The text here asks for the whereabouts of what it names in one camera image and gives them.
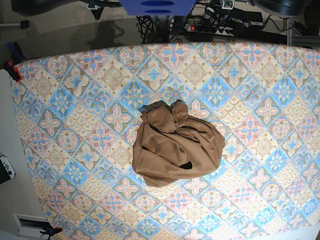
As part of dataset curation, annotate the brown t-shirt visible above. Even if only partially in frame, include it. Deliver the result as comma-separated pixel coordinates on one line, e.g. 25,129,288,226
132,100,225,187

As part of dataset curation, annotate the patterned tile tablecloth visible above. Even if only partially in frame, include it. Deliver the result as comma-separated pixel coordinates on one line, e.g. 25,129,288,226
10,42,320,240

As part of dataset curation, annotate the white power strip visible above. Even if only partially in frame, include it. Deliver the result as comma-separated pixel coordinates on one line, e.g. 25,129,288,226
184,23,234,37

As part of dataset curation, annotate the black clamp bottom left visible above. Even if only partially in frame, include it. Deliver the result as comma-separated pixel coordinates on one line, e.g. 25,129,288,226
39,223,63,239

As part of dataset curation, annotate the red black clamp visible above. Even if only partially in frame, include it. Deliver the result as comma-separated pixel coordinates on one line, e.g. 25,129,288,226
3,61,22,82

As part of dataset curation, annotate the white game controller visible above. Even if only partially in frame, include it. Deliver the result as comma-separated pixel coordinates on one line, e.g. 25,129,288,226
0,153,16,184

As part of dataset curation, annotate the black caster wheel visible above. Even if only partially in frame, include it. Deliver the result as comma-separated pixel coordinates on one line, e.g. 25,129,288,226
20,20,30,29

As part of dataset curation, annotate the white vent box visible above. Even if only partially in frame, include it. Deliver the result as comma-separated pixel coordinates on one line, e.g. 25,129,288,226
13,213,51,240

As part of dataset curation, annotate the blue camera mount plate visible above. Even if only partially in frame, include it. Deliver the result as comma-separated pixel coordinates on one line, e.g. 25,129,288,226
119,0,196,16

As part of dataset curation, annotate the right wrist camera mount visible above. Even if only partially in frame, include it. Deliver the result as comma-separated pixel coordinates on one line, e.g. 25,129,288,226
82,0,122,20

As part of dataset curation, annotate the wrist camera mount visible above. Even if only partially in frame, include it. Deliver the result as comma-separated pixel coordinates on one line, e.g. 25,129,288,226
82,0,122,20
213,0,235,10

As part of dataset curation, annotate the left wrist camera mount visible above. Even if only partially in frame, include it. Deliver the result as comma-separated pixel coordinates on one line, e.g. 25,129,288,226
213,0,235,10

